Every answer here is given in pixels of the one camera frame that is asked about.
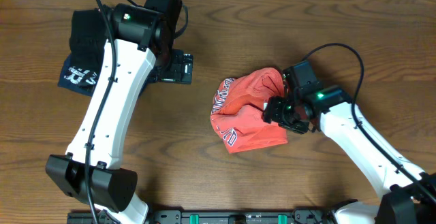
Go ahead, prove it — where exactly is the red t-shirt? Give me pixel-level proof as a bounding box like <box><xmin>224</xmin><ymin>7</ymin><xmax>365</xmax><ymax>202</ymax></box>
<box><xmin>210</xmin><ymin>67</ymin><xmax>287</xmax><ymax>154</ymax></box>

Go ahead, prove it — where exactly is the navy printed folded shirt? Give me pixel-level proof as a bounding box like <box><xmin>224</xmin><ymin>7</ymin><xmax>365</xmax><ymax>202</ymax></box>
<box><xmin>57</xmin><ymin>53</ymin><xmax>102</xmax><ymax>97</ymax></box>

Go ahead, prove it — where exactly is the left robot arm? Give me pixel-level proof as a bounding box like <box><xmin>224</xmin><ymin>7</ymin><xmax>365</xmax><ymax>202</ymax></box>
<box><xmin>46</xmin><ymin>0</ymin><xmax>193</xmax><ymax>223</ymax></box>

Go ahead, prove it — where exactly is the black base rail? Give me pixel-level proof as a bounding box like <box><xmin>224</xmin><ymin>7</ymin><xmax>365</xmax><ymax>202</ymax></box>
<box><xmin>66</xmin><ymin>199</ymin><xmax>341</xmax><ymax>224</ymax></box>

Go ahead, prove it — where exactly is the black folded garment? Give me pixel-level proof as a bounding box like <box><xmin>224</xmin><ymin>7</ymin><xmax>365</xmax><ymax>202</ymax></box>
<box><xmin>69</xmin><ymin>9</ymin><xmax>107</xmax><ymax>74</ymax></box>

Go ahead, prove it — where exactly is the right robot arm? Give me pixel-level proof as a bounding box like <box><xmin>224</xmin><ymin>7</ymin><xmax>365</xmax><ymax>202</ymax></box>
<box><xmin>262</xmin><ymin>61</ymin><xmax>435</xmax><ymax>223</ymax></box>

